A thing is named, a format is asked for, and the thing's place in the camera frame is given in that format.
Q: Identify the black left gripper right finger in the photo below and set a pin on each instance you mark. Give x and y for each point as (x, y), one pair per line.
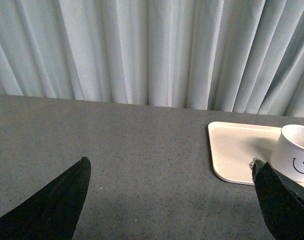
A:
(281, 201)

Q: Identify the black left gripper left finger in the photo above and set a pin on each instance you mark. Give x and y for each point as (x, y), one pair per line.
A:
(53, 212)

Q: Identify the white smiley face mug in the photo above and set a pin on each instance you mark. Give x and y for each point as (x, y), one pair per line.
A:
(288, 154)

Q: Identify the beige rectangular tray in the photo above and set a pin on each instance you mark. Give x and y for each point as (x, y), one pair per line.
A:
(234, 145)

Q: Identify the white pleated curtain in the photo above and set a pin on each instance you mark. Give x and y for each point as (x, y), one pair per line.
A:
(244, 56)

